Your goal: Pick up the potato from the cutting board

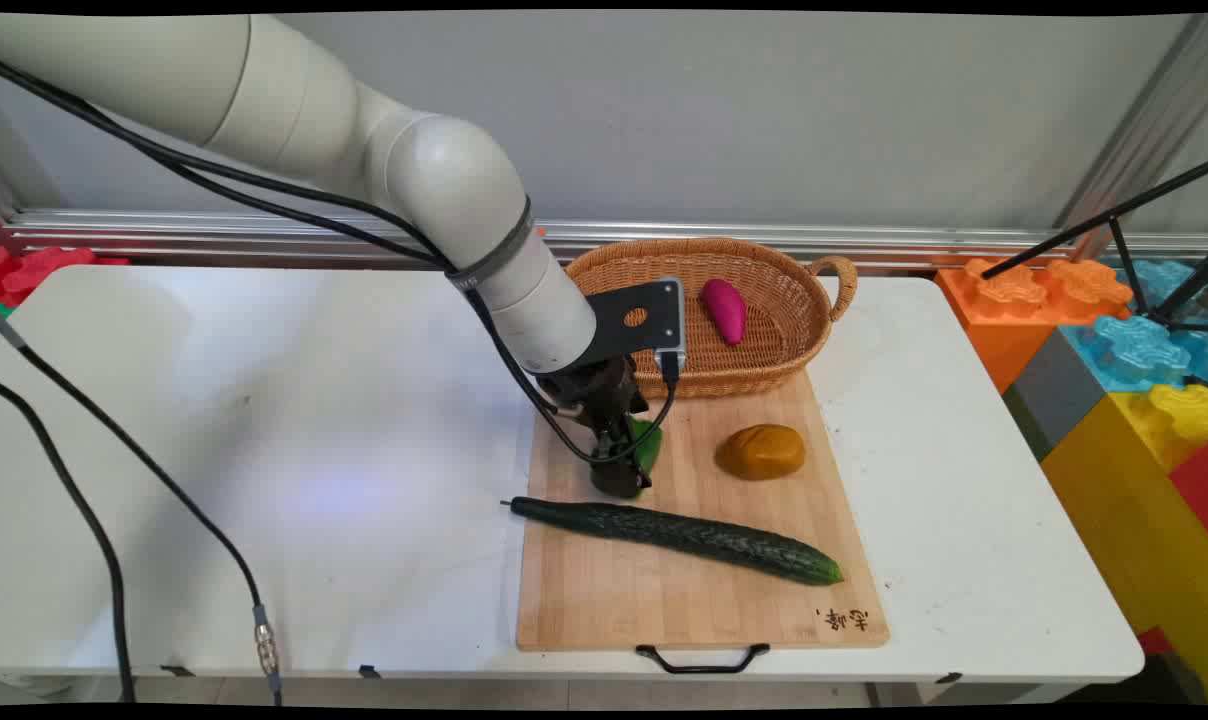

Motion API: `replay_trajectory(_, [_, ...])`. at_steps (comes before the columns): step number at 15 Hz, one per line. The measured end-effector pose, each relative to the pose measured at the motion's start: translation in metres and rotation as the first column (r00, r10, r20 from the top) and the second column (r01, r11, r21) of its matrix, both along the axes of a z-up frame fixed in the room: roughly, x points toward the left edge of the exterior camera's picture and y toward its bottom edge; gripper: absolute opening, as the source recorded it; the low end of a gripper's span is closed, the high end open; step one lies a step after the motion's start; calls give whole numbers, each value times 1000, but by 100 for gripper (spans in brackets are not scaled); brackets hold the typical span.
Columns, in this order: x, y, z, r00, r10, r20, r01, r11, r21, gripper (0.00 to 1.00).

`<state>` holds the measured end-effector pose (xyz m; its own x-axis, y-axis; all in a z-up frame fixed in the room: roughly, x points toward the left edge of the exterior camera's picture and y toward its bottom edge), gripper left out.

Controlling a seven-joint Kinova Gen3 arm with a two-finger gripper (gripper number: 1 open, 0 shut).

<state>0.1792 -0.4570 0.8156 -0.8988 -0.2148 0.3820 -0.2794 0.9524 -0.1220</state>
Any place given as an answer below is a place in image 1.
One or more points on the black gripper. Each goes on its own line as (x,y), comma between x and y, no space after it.
(598,391)

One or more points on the blue foam block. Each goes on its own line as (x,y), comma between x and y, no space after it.
(1144,345)

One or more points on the wooden cutting board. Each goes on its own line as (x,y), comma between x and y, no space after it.
(694,600)

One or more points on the aluminium rail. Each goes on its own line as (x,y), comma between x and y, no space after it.
(764,240)

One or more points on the woven wicker basket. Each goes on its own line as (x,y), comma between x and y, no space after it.
(754,330)

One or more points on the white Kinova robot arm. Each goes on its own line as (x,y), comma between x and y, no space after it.
(294,110)

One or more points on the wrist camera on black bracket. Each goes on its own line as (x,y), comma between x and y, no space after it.
(640,322)

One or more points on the grey foam block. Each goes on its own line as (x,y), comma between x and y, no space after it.
(1049,395)

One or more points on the green bell pepper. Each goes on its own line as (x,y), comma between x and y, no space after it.
(647,445)

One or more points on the dark green cucumber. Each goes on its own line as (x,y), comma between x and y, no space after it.
(679,535)

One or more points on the red foam pieces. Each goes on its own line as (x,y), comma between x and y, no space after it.
(34,272)

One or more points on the red foam block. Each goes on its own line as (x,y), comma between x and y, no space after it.
(1199,485)

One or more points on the orange foam block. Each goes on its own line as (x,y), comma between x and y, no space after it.
(1014,310)

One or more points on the brown bread roll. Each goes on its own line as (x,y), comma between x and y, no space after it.
(761,451)

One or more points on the purple sweet potato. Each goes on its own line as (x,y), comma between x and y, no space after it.
(725,309)

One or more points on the black tripod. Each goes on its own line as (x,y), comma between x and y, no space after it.
(1144,250)

